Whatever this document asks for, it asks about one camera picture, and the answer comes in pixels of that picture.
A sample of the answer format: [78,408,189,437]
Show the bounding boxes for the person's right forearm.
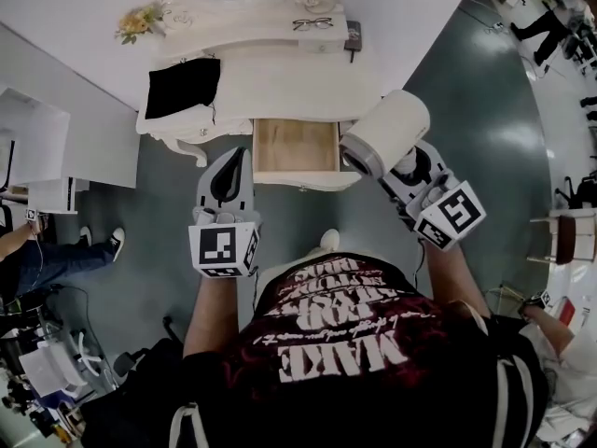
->
[422,243,491,319]

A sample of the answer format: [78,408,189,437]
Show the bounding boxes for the wooden chair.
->
[529,207,597,265]

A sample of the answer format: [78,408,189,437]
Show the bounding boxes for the white dressing table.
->
[134,0,383,168]

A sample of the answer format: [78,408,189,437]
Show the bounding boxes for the person's beige trousers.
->
[256,247,327,307]

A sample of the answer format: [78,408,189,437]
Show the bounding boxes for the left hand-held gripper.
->
[187,147,263,280]

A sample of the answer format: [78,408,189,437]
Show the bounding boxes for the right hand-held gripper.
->
[377,140,487,251]

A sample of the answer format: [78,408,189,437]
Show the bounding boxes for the white box device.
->
[18,338,90,399]

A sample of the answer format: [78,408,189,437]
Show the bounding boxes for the black cloth pouch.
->
[144,57,223,125]

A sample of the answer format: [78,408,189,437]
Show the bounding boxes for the person's black printed shirt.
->
[83,252,551,448]

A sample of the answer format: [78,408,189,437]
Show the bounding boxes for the black office chair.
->
[83,338,187,448]

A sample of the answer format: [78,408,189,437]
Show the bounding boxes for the white cabinet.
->
[0,86,90,215]

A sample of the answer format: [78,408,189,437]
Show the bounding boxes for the red box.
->
[557,296,576,329]

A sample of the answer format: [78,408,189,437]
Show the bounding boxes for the yellow flower bouquet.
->
[115,2,167,46]

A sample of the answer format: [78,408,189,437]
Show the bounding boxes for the large white wooden drawer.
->
[251,117,363,193]

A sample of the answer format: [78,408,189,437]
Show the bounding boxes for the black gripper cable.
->
[412,240,426,293]

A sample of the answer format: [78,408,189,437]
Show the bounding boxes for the black rimmed glasses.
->
[292,16,335,33]

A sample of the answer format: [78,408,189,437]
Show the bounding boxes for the person's left forearm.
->
[182,273,246,358]

